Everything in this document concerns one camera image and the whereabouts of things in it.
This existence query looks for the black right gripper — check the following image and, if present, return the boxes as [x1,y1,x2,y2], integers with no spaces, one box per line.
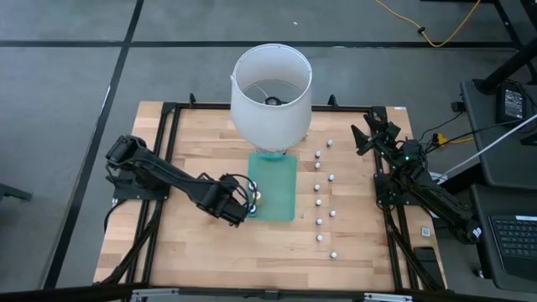
[351,109,406,157]

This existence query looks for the black phone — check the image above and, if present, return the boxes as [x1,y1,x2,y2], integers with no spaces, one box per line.
[413,246,440,276]

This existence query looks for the black chair base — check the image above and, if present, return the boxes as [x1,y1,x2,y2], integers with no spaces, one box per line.
[0,183,34,202]

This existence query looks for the black desk leg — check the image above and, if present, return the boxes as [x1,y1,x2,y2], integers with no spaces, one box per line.
[473,39,537,96]

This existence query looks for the black power adapter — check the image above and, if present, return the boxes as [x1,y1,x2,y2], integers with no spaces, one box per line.
[495,82,528,125]

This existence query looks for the dark grey side desk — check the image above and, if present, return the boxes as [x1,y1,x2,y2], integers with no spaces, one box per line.
[469,183,537,294]
[459,78,537,190]

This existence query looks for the yellow cable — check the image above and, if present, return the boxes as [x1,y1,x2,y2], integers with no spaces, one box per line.
[374,0,482,49]

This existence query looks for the teal translucent plastic bin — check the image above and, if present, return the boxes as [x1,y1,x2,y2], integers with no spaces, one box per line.
[246,152,299,223]

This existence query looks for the silver table lamp white shade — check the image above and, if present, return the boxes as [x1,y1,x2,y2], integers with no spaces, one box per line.
[229,43,314,163]

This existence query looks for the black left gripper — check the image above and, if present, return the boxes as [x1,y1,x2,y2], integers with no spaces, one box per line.
[211,184,256,228]

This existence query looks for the black laptop keyboard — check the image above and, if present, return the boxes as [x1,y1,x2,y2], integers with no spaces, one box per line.
[488,214,537,283]

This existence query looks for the white pole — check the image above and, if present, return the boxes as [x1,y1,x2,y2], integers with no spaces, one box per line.
[435,112,537,182]

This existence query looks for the black aluminium table frame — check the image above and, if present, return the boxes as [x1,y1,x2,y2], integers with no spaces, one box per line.
[94,92,446,302]

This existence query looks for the yellow power plug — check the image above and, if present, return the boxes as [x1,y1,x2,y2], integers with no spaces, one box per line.
[431,133,475,146]

